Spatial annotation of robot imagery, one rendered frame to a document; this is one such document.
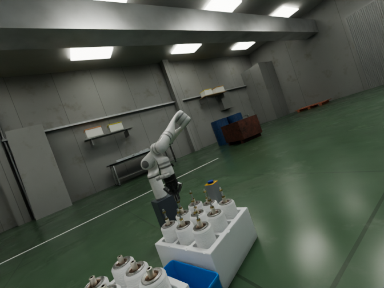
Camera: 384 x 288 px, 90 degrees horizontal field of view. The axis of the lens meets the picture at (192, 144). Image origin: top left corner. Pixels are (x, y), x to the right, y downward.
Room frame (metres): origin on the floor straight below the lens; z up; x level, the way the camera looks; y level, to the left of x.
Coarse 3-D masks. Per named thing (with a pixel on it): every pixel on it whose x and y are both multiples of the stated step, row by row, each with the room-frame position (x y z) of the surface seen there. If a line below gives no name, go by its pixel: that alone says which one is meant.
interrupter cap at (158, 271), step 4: (156, 268) 0.68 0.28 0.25; (160, 268) 0.67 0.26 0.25; (156, 272) 0.66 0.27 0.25; (160, 272) 0.65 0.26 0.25; (144, 276) 0.66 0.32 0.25; (156, 276) 0.64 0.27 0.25; (160, 276) 0.63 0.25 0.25; (144, 280) 0.64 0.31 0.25; (148, 280) 0.64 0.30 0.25; (152, 280) 0.62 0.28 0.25; (156, 280) 0.62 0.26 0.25; (144, 284) 0.62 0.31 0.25; (148, 284) 0.61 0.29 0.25
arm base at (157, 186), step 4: (152, 180) 1.40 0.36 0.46; (156, 180) 1.41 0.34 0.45; (160, 180) 1.43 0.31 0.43; (152, 184) 1.41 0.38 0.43; (156, 184) 1.40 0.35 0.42; (160, 184) 1.41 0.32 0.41; (152, 188) 1.42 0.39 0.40; (156, 188) 1.40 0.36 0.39; (160, 188) 1.41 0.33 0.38; (156, 192) 1.40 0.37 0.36; (160, 192) 1.40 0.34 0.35; (164, 192) 1.42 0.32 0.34; (156, 196) 1.41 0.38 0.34; (160, 196) 1.40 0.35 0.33; (164, 196) 1.41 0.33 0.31; (156, 200) 1.43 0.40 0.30
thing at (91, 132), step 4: (92, 128) 6.20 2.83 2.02; (96, 128) 6.27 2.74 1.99; (100, 128) 6.34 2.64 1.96; (84, 132) 6.33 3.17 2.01; (88, 132) 6.13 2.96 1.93; (92, 132) 6.19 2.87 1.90; (96, 132) 6.25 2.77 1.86; (100, 132) 6.31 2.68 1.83; (88, 136) 6.11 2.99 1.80; (92, 136) 6.17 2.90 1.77
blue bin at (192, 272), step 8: (168, 264) 0.91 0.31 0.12; (176, 264) 0.91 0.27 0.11; (184, 264) 0.87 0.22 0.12; (168, 272) 0.90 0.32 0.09; (176, 272) 0.92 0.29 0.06; (184, 272) 0.88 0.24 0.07; (192, 272) 0.84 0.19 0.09; (200, 272) 0.80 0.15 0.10; (208, 272) 0.77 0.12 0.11; (216, 272) 0.74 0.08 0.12; (184, 280) 0.89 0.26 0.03; (192, 280) 0.85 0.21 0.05; (200, 280) 0.81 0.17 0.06; (208, 280) 0.78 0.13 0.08; (216, 280) 0.71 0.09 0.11
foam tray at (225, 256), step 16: (240, 208) 1.08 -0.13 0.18; (240, 224) 0.97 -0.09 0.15; (160, 240) 1.05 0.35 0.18; (224, 240) 0.85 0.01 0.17; (240, 240) 0.94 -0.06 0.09; (160, 256) 1.02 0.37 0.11; (176, 256) 0.93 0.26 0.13; (192, 256) 0.85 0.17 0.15; (208, 256) 0.78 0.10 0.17; (224, 256) 0.83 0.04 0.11; (240, 256) 0.91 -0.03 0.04; (224, 272) 0.80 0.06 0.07
